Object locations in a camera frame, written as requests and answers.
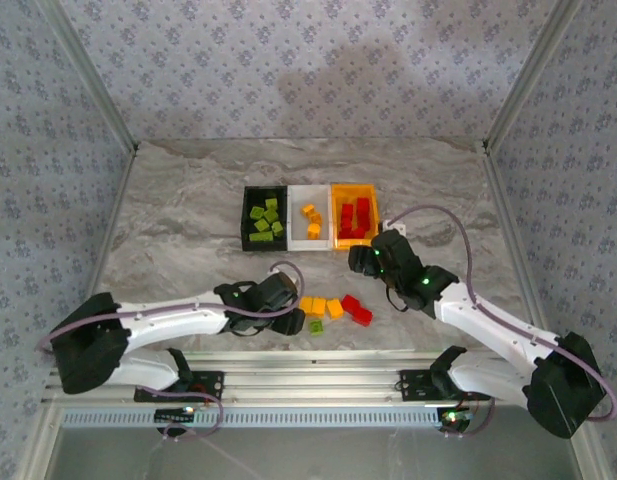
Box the white plastic bin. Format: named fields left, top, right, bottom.
left=286, top=184, right=335, bottom=251

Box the orange plastic bin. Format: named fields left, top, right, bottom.
left=329, top=182, right=380, bottom=251

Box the black plastic bin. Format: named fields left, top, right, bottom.
left=241, top=185, right=292, bottom=253

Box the wide aluminium base beam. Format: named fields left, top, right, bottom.
left=41, top=349, right=588, bottom=407

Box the small black circuit board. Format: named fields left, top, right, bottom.
left=436, top=407, right=473, bottom=432
left=155, top=407, right=197, bottom=424

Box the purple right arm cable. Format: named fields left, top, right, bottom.
left=385, top=205, right=617, bottom=440

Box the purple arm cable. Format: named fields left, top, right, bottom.
left=385, top=205, right=617, bottom=440
left=36, top=259, right=226, bottom=444

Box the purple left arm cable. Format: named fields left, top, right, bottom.
left=36, top=259, right=226, bottom=444

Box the grey slotted cable duct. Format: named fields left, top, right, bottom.
left=61, top=405, right=442, bottom=430

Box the aluminium side rail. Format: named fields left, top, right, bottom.
left=62, top=144, right=139, bottom=369
left=480, top=142, right=562, bottom=364

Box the aluminium corner post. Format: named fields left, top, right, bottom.
left=35, top=0, right=139, bottom=151
left=481, top=0, right=587, bottom=151

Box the aluminium frame leg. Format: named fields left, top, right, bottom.
left=570, top=434, right=607, bottom=480
left=17, top=404, right=64, bottom=480

